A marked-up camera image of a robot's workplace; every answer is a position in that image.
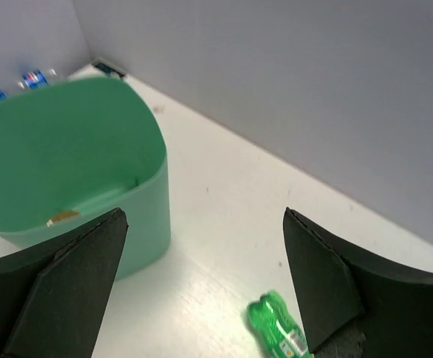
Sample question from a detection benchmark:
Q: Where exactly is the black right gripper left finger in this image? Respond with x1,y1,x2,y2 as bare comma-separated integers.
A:
0,208,128,358

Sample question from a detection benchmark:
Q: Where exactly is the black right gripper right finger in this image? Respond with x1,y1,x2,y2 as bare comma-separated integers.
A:
283,209,433,357

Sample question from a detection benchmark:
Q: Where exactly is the green plastic bottle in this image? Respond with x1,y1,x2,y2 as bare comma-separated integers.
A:
246,290,313,358

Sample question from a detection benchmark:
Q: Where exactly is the clear bottle blue label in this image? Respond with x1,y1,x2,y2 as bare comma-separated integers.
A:
0,69,62,101

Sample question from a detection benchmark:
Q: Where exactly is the green plastic bin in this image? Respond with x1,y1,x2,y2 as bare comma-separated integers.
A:
0,76,171,278

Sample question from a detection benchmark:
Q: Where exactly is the blue tag on table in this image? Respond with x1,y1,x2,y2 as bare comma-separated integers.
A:
92,61,126,80

